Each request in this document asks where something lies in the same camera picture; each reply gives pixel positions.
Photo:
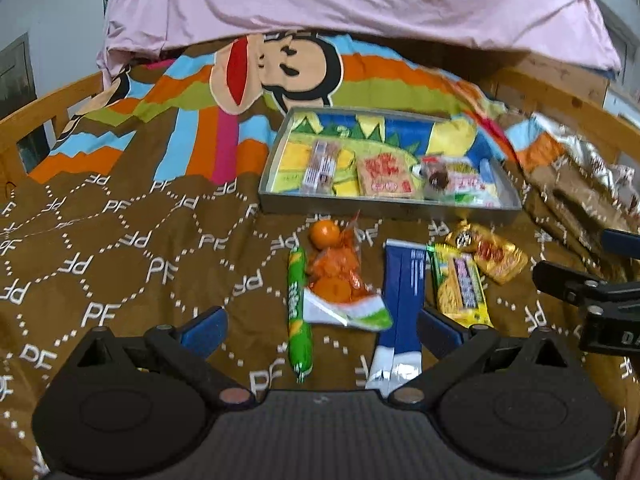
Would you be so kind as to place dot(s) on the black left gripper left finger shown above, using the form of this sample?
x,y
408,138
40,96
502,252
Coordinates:
x,y
184,351

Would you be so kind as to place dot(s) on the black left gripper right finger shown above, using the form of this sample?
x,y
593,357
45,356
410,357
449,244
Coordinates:
x,y
460,353

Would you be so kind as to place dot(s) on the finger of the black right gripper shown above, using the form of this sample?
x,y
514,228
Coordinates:
x,y
584,290
621,243

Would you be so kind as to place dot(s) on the golden date snack pouch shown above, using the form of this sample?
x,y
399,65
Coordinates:
x,y
494,255

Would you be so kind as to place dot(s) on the yellow green cracker pack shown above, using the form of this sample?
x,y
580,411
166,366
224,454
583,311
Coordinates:
x,y
458,290

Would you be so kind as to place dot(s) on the blue long sachet pack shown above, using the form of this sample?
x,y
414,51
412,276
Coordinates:
x,y
397,356

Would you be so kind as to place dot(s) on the green sausage stick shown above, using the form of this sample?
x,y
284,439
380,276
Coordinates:
x,y
299,331

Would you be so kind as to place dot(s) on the orange snack bag clear pack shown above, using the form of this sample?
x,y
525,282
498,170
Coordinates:
x,y
336,293

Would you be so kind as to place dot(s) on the dark plum clear packet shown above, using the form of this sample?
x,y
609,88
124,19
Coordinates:
x,y
435,173

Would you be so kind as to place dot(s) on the small orange mandarin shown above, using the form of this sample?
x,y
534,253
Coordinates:
x,y
324,234

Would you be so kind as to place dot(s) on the long peanut bar clear wrapper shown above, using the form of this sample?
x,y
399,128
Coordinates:
x,y
320,171

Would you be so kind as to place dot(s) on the silver foil bag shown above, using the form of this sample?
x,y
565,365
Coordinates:
x,y
617,178

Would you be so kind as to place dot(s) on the white green pickle packet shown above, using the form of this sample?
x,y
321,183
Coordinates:
x,y
467,185

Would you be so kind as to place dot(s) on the square rice cracker pack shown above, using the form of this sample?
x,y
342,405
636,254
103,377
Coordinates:
x,y
384,175

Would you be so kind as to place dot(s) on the grey tray with colourful lining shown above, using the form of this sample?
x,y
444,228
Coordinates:
x,y
364,133

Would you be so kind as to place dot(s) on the pink blanket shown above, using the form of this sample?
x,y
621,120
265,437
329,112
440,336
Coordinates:
x,y
569,31

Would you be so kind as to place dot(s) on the grey door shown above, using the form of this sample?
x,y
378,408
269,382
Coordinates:
x,y
17,85

